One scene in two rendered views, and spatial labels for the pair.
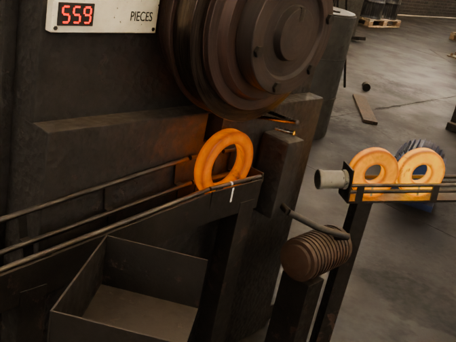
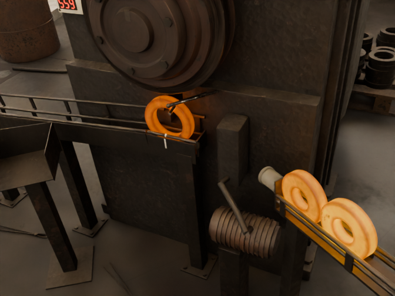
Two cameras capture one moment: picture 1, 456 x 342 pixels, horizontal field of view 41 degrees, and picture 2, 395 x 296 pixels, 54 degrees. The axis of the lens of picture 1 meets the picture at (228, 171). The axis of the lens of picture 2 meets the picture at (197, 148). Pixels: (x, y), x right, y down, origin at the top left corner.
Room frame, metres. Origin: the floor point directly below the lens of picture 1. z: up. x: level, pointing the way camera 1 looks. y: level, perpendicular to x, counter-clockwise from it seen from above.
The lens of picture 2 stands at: (1.32, -1.13, 1.49)
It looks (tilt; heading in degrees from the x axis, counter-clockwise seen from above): 37 degrees down; 79
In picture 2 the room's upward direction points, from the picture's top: 5 degrees counter-clockwise
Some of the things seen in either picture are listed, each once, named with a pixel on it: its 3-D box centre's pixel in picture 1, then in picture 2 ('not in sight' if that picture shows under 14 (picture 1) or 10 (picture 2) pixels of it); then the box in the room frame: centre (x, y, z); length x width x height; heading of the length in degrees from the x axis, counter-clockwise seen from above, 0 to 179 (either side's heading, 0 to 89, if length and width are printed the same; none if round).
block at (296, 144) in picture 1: (274, 173); (233, 150); (1.64, -0.13, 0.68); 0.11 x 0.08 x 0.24; 51
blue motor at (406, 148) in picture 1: (416, 170); not in sight; (3.45, -1.09, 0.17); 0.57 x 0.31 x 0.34; 161
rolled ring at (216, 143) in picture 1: (224, 163); (169, 120); (1.45, 0.01, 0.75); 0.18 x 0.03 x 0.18; 140
